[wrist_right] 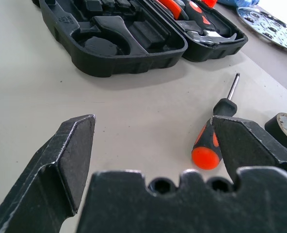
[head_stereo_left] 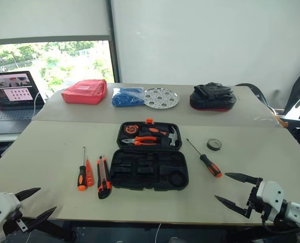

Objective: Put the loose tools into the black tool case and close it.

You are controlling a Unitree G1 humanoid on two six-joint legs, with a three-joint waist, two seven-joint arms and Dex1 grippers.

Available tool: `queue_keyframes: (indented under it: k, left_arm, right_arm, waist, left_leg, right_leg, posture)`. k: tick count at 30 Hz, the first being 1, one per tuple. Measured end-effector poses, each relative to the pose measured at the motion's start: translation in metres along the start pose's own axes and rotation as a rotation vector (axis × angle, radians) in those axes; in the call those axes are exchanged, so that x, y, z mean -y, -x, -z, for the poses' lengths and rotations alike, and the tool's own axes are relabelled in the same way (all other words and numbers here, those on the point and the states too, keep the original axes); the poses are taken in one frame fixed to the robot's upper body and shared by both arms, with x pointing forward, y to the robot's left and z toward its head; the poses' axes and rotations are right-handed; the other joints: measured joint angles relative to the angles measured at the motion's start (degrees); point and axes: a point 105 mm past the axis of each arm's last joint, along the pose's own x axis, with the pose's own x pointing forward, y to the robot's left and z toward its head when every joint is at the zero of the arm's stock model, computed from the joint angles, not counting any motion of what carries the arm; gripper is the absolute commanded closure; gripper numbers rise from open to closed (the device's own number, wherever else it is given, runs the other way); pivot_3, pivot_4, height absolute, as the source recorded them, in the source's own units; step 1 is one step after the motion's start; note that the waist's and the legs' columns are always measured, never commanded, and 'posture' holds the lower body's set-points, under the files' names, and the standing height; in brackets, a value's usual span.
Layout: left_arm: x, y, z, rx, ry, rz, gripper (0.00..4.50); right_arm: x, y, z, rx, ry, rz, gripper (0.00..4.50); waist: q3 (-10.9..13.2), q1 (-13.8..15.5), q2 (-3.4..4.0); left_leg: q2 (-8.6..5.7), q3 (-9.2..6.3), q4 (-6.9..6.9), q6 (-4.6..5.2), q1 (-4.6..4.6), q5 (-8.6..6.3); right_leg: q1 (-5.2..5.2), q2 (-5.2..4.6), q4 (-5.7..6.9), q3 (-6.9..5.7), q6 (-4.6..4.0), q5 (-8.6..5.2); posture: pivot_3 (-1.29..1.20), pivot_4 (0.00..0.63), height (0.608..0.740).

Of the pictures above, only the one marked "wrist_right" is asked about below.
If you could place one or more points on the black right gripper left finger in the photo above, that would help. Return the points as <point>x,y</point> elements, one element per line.
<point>49,174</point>

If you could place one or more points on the blue plastic bag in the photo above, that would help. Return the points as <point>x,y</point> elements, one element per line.
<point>235,2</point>

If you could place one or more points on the black tool case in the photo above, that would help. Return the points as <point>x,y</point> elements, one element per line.
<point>133,63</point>

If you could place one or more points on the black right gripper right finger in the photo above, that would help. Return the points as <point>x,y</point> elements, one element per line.
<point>250,145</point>

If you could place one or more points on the perforated metal plate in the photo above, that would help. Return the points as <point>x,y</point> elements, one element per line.
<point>267,26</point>

